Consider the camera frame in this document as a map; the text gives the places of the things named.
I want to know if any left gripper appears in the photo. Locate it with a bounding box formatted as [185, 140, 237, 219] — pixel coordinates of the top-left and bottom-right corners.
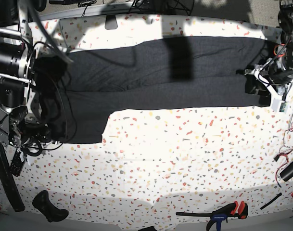
[237, 64, 293, 112]

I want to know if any dark grey T-shirt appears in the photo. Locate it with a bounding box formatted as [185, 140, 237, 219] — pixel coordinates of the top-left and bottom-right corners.
[34, 37, 275, 144]

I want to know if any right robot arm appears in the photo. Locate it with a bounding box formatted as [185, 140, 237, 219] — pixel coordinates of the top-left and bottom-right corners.
[0, 0, 71, 157]

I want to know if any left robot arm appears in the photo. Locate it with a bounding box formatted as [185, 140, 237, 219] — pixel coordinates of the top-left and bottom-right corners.
[237, 0, 293, 112]

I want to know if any black cylinder right edge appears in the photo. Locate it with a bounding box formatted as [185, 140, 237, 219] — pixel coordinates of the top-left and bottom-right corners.
[280, 161, 293, 182]

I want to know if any small black rod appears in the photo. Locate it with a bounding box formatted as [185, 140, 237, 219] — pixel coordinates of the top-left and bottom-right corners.
[260, 192, 282, 210]

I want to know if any black blue bar clamp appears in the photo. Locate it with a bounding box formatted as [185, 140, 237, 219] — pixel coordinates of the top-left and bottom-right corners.
[176, 201, 248, 231]

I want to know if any grey monitor stand base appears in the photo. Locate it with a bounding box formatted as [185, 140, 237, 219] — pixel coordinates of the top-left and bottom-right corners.
[105, 15, 118, 30]

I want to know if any black game controller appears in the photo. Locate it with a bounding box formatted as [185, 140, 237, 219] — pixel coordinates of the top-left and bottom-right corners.
[32, 190, 69, 222]

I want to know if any black TV remote control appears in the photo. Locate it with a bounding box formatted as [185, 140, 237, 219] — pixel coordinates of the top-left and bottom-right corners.
[10, 148, 26, 177]

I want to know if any long black tube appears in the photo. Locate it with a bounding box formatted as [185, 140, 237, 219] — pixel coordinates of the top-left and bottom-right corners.
[0, 143, 25, 212]

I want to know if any red black wire bundle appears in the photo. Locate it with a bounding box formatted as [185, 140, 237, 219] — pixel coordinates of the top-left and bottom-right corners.
[274, 98, 293, 188]

